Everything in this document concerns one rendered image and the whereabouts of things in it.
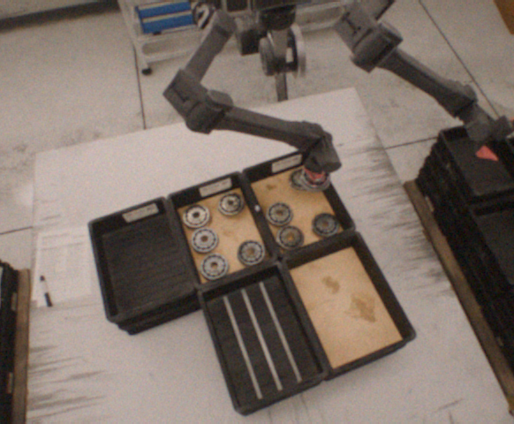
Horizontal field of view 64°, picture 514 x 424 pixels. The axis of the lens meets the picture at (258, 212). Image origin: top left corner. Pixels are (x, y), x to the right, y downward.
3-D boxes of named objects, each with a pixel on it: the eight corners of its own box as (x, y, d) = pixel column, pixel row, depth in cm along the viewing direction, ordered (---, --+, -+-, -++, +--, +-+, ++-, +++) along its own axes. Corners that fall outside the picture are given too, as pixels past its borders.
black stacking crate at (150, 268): (99, 235, 162) (87, 222, 152) (171, 210, 166) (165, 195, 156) (119, 331, 144) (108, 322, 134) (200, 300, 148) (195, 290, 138)
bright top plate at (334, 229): (307, 216, 157) (307, 215, 157) (333, 209, 158) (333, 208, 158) (317, 239, 152) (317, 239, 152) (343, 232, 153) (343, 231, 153)
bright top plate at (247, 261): (234, 244, 153) (234, 243, 152) (260, 236, 154) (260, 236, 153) (241, 268, 148) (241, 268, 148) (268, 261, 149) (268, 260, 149)
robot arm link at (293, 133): (205, 84, 94) (181, 115, 100) (213, 103, 92) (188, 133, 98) (321, 119, 124) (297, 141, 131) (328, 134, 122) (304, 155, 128)
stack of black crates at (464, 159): (411, 179, 247) (437, 130, 207) (459, 168, 249) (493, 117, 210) (442, 238, 228) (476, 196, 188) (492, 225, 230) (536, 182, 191)
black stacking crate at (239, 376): (201, 300, 148) (196, 291, 138) (278, 271, 152) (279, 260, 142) (239, 416, 129) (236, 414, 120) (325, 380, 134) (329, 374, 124)
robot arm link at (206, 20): (206, 3, 121) (196, 18, 124) (212, 26, 116) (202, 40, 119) (231, 18, 126) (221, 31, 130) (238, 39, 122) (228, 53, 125)
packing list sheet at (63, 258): (34, 234, 176) (34, 233, 176) (88, 222, 178) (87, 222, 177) (32, 308, 160) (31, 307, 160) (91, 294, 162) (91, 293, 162)
